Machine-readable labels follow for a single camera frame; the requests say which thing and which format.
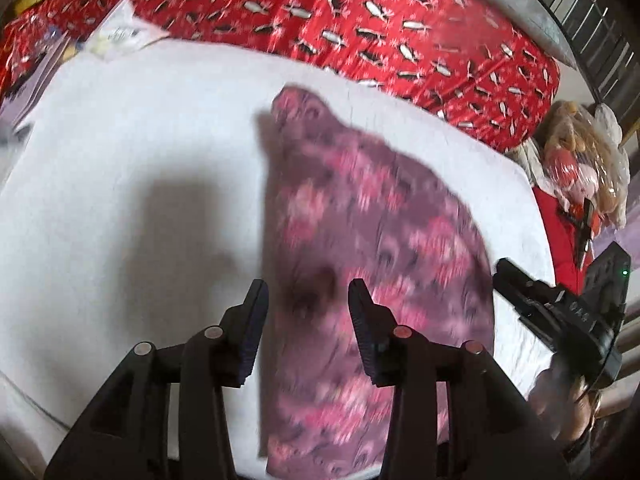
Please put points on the stuffed toys in plastic bag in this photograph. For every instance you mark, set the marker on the stuffed toys in plastic bag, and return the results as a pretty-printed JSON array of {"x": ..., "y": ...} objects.
[{"x": 575, "y": 155}]

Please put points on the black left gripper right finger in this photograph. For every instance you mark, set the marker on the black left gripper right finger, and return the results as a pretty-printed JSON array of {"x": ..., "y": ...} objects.
[{"x": 455, "y": 414}]

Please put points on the white quilted mat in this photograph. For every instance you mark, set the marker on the white quilted mat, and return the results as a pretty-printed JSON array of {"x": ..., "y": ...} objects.
[{"x": 135, "y": 211}]

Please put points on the red cloth at right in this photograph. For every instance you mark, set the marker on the red cloth at right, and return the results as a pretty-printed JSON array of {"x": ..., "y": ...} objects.
[{"x": 561, "y": 237}]

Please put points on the red penguin print blanket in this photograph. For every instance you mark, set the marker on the red penguin print blanket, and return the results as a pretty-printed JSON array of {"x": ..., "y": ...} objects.
[{"x": 461, "y": 60}]

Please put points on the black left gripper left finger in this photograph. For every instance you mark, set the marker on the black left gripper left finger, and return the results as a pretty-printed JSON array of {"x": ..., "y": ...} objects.
[{"x": 160, "y": 414}]

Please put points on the purple floral cloth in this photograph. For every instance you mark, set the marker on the purple floral cloth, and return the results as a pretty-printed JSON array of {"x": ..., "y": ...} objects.
[{"x": 345, "y": 205}]

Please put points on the black tripod stand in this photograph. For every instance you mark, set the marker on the black tripod stand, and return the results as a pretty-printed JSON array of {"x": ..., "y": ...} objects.
[{"x": 587, "y": 223}]

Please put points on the right hand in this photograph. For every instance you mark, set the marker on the right hand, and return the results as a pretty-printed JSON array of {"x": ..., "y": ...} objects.
[{"x": 562, "y": 402}]

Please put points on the grey pillow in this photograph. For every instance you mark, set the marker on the grey pillow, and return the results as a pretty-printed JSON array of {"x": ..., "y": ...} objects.
[{"x": 532, "y": 17}]

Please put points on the white plastic packet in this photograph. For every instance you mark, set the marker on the white plastic packet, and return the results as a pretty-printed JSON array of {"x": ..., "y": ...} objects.
[{"x": 122, "y": 33}]

